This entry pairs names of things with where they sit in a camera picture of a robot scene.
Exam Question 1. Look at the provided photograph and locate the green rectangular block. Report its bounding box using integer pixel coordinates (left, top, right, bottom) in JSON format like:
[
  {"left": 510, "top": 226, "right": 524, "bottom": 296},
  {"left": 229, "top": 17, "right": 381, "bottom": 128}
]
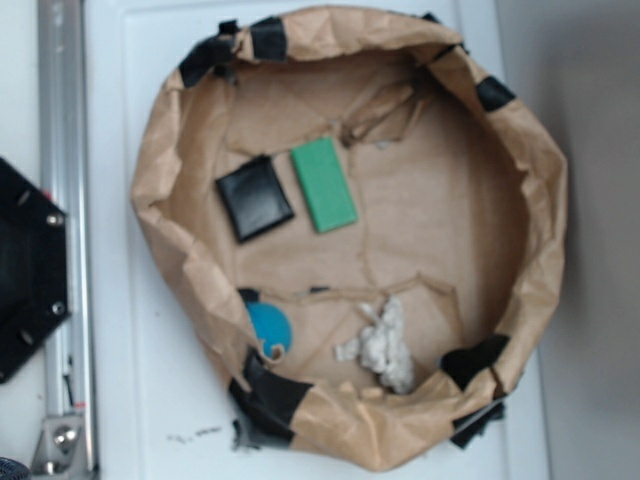
[{"left": 291, "top": 137, "right": 358, "bottom": 233}]

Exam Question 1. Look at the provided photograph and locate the brown paper bin liner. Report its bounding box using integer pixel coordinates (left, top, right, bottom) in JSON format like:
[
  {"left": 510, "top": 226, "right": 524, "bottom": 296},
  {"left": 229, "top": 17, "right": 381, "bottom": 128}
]
[{"left": 131, "top": 6, "right": 567, "bottom": 471}]

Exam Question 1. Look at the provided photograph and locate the black square leather wallet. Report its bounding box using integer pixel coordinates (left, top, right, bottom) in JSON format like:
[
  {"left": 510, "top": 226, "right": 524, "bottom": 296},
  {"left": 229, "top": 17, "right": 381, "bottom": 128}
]
[{"left": 215, "top": 155, "right": 295, "bottom": 243}]

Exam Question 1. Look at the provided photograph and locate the blue round disc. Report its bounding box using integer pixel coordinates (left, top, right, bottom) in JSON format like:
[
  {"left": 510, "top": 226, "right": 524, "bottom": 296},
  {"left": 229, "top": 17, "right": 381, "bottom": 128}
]
[{"left": 246, "top": 302, "right": 293, "bottom": 359}]

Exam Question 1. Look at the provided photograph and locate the crumpled white paper wad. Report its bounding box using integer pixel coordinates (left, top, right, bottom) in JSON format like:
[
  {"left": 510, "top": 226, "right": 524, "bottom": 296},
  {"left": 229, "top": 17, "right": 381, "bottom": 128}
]
[{"left": 334, "top": 295, "right": 415, "bottom": 395}]

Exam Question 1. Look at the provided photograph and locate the aluminium extrusion rail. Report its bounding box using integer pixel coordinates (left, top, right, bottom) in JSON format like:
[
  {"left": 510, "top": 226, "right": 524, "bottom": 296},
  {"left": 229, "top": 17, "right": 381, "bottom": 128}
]
[{"left": 37, "top": 1, "right": 99, "bottom": 479}]

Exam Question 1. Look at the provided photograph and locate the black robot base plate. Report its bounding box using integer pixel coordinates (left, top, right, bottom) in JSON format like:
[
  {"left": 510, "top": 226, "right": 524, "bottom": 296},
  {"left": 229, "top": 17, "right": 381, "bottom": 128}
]
[{"left": 1, "top": 160, "right": 69, "bottom": 384}]

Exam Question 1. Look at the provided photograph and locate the metal corner bracket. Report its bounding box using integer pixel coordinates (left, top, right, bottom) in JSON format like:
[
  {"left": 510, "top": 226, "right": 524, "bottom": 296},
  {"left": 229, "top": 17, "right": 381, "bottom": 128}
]
[{"left": 31, "top": 414, "right": 88, "bottom": 479}]

